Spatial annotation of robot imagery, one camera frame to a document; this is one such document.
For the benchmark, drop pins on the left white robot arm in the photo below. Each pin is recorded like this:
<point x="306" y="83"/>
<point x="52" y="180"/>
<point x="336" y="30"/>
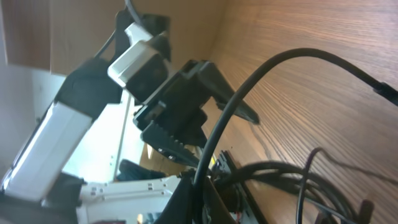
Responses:
<point x="35" y="189"/>

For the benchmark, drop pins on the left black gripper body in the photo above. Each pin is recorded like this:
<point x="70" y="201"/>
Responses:
<point x="172" y="104"/>

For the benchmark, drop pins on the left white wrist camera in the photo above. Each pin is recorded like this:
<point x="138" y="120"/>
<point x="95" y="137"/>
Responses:
<point x="145" y="65"/>

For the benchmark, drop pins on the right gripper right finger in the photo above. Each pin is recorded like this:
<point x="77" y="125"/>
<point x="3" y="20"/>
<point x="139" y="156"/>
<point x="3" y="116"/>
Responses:
<point x="365" y="212"/>

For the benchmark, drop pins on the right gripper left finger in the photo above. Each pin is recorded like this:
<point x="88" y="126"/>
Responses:
<point x="187" y="206"/>

